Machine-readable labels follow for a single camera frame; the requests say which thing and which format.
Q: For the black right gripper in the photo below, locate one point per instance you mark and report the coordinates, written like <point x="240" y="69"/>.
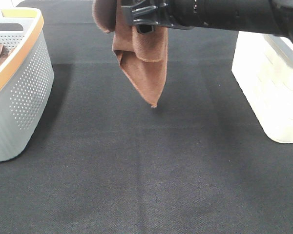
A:
<point x="146" y="15"/>

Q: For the brown microfiber towel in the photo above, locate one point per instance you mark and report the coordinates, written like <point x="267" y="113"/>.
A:
<point x="141" y="57"/>

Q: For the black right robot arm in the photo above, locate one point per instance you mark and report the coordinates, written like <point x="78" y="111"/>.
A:
<point x="274" y="17"/>

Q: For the white plastic storage box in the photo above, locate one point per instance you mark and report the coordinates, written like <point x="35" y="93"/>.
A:
<point x="263" y="67"/>

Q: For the grey perforated laundry basket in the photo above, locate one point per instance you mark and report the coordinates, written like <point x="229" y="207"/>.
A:
<point x="26" y="78"/>

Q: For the black table cloth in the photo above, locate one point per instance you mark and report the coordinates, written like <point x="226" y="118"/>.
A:
<point x="102" y="161"/>

